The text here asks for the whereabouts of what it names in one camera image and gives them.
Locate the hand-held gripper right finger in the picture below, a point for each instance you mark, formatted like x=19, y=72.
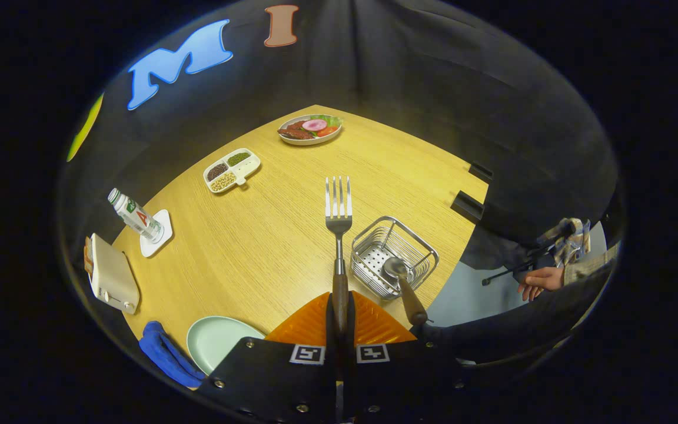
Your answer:
x=351, y=353

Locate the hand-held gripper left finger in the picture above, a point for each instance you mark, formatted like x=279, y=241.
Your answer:
x=328, y=353

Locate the pale green plate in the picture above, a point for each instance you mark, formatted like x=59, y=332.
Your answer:
x=218, y=341

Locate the blue cloth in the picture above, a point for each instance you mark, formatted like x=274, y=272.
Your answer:
x=165, y=356

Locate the thin black rod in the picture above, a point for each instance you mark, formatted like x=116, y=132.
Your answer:
x=507, y=272

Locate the white divided bean dish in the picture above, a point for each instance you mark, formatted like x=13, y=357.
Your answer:
x=232, y=171

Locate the white square coaster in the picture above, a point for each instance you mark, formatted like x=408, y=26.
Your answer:
x=162, y=227

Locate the white plate of food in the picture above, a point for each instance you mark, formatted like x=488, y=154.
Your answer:
x=309, y=129

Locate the white toaster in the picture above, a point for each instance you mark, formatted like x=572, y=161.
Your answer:
x=114, y=277

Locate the white drink bottle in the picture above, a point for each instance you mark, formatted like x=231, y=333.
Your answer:
x=136, y=217

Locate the plaid cloth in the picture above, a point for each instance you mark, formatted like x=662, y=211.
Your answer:
x=571, y=238

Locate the toast slice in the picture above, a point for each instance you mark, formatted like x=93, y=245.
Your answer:
x=88, y=256

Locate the black backdrop cloth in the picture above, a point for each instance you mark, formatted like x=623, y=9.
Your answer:
x=462, y=88

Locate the black table bracket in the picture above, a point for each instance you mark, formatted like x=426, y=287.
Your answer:
x=480, y=172
x=467, y=206

